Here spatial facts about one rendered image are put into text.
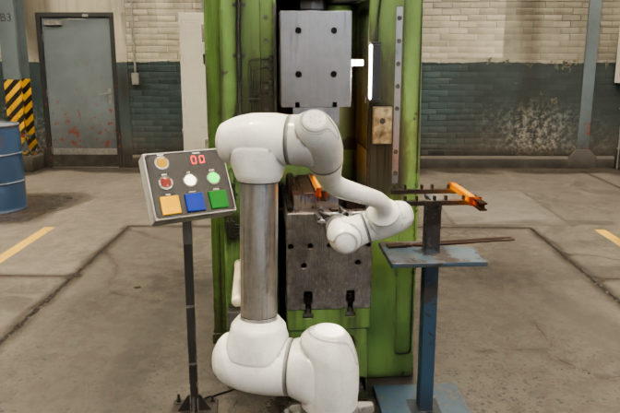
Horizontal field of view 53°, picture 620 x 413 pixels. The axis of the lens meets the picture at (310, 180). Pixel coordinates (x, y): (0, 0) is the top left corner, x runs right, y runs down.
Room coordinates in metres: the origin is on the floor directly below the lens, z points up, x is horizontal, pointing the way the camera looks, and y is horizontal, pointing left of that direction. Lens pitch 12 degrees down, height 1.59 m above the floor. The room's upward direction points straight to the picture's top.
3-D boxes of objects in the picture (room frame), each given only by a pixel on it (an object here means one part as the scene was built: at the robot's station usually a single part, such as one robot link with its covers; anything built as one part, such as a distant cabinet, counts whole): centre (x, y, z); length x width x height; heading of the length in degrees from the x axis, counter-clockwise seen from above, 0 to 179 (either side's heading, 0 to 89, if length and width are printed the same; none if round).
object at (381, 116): (2.80, -0.33, 1.27); 0.09 x 0.02 x 0.17; 95
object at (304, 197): (2.85, -0.01, 0.96); 0.42 x 0.20 x 0.09; 5
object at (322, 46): (2.86, -0.05, 1.56); 0.42 x 0.39 x 0.40; 5
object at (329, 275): (2.87, -0.06, 0.69); 0.56 x 0.38 x 0.45; 5
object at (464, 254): (2.53, -0.52, 0.75); 0.40 x 0.30 x 0.02; 94
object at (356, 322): (2.87, -0.06, 0.23); 0.55 x 0.37 x 0.47; 5
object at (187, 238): (2.51, 0.52, 0.54); 0.04 x 0.04 x 1.08; 5
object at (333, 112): (2.85, -0.01, 1.32); 0.42 x 0.20 x 0.10; 5
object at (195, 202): (2.40, 0.46, 1.01); 0.07 x 0.05 x 0.07; 120
